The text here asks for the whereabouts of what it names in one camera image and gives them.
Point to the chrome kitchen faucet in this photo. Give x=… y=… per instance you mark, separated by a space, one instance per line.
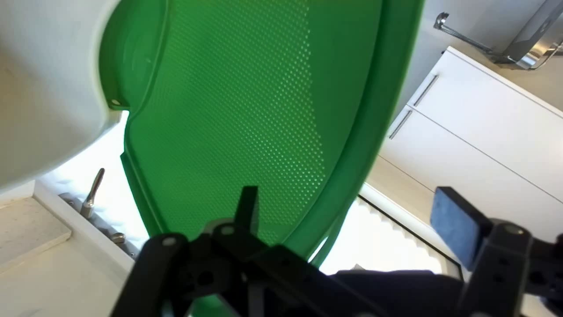
x=525 y=34

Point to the white bin body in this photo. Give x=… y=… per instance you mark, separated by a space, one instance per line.
x=52 y=101

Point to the white drawer cabinet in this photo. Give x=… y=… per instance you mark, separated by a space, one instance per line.
x=495 y=144

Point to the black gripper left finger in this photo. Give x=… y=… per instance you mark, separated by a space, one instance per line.
x=226 y=265

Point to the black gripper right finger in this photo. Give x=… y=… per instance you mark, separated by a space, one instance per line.
x=506 y=260

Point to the green bin lid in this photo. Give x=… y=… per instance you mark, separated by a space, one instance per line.
x=287 y=96

